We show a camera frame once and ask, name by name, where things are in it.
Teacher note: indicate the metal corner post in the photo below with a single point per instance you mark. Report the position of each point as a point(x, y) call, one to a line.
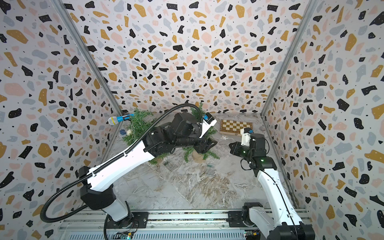
point(65, 16)
point(290, 54)

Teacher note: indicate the metal left corner post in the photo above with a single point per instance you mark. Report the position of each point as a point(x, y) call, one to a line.
point(65, 16)

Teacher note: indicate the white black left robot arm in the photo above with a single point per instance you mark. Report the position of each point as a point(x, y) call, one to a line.
point(185, 130)

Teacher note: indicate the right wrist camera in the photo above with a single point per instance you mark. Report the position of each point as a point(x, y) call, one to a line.
point(246, 136)

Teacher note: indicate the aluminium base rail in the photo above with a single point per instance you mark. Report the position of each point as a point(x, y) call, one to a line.
point(162, 225)

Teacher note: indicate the green left christmas tree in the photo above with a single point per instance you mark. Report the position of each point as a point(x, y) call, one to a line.
point(140, 122)

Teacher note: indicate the blue toy microphone on stand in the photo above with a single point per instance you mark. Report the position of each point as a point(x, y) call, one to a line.
point(118, 119)

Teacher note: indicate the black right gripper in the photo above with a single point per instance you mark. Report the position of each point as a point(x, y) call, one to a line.
point(235, 151)

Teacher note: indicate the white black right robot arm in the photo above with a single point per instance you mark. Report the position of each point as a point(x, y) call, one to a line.
point(285, 224)

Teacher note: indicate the green right christmas tree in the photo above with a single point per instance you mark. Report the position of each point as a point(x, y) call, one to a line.
point(190, 152)

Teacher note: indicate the wooden chess board box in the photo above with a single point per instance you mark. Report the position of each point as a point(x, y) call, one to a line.
point(233, 128)

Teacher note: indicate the green christmas tree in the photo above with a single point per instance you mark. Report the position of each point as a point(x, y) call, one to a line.
point(140, 122)
point(190, 152)

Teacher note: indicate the clear battery box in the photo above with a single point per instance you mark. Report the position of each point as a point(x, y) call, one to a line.
point(210, 170)

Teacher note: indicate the metal right corner post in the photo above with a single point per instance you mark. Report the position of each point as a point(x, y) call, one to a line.
point(290, 54)

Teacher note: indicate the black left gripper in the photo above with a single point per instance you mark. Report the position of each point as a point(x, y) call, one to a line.
point(206, 145)

